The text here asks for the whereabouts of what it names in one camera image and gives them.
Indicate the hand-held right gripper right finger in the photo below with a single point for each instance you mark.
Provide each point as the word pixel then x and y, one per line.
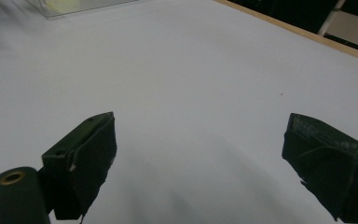
pixel 332 168

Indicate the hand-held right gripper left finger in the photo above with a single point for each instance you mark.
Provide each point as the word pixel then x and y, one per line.
pixel 84 158

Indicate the clear plastic storage box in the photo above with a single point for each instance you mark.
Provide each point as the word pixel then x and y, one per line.
pixel 80 6

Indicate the white upright stand post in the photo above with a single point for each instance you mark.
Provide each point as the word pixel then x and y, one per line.
pixel 331 17

